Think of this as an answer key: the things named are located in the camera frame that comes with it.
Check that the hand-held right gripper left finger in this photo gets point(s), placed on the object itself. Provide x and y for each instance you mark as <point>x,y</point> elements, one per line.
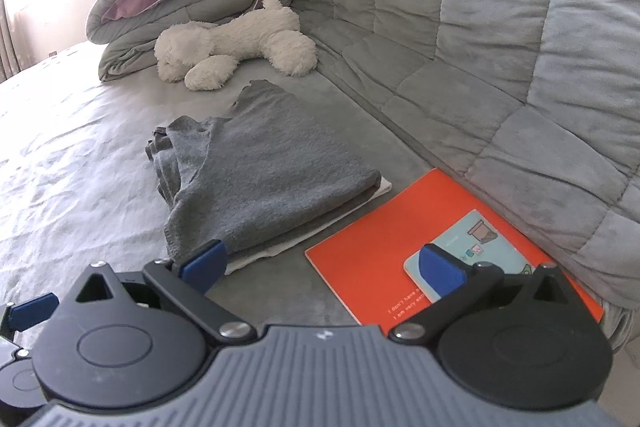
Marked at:
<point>205,264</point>

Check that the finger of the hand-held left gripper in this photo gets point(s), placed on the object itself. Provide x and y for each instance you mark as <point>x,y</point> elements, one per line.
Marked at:
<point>32,309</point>

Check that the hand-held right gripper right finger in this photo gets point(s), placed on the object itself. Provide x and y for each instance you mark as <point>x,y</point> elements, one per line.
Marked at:
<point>442,272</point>

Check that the grey top with ruffled collar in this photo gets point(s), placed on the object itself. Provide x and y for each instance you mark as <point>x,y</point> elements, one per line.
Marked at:
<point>265,167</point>

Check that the orange book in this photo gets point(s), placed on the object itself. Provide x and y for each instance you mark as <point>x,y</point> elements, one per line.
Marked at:
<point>380,247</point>

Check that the folded thin white shirt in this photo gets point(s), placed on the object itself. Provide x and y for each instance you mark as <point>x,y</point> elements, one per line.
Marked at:
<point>320,227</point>

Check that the bed with grey sheet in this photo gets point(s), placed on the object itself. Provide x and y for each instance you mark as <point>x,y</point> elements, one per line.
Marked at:
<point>75,157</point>

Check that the white plush dog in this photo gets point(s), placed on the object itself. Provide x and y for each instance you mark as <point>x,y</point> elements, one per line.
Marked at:
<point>250,37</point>

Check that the grey quilted headboard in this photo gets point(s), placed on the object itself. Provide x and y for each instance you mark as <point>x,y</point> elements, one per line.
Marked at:
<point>475,32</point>

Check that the folded grey duvet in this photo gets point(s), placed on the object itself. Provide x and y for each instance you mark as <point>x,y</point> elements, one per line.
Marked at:
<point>150,17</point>

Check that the grey star-print curtain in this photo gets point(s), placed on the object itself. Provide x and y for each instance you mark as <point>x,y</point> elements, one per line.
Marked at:
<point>9,42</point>

